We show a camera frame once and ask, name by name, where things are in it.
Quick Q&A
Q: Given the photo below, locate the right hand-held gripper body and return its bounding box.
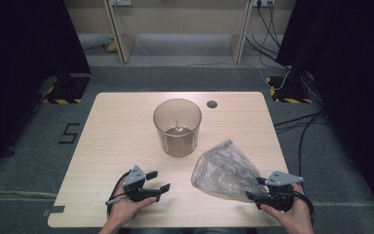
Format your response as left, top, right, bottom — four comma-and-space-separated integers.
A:
255, 171, 305, 213

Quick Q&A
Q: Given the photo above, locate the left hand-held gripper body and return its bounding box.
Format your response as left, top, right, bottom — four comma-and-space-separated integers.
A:
123, 165, 162, 203

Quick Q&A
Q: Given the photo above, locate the clear plastic bag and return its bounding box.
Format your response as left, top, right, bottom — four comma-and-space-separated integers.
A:
190, 138, 267, 203

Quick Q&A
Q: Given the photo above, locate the transparent brown plastic bin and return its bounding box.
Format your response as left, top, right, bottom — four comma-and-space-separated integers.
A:
152, 97, 203, 158

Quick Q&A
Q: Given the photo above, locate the person's left hand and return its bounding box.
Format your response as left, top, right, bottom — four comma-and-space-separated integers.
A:
108, 183, 159, 228

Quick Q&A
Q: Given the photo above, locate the person's right hand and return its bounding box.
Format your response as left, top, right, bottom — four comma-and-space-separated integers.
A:
260, 183, 315, 228

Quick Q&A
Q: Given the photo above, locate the black yellow striped stand base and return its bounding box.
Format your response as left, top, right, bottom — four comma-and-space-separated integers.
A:
265, 75, 315, 104
42, 73, 92, 105

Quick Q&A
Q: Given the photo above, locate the black curtain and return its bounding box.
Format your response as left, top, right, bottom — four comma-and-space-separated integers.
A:
276, 0, 374, 225
0, 0, 92, 178

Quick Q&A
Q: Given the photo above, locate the small yellow object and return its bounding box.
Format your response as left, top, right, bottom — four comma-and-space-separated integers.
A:
105, 40, 119, 54

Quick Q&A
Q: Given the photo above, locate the left hand-held gripper black cable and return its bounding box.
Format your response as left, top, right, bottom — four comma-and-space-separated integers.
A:
105, 169, 132, 219

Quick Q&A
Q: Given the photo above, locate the hand-held gripper black cable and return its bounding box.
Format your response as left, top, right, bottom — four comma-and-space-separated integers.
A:
105, 169, 132, 219
291, 189, 316, 217

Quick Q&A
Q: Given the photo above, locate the right hand-held gripper black cable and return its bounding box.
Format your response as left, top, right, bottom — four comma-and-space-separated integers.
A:
291, 189, 316, 217

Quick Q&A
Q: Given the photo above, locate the long black floor cable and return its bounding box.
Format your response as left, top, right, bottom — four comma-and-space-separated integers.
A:
297, 111, 325, 178

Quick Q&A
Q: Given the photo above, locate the black power cable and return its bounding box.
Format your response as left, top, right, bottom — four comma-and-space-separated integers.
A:
244, 34, 291, 71
256, 3, 281, 50

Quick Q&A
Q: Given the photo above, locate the beige wooden desk frame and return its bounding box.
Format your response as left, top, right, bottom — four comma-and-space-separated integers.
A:
102, 0, 253, 64

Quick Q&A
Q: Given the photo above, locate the white wall socket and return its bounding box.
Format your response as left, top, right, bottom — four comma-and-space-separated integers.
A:
252, 0, 276, 8

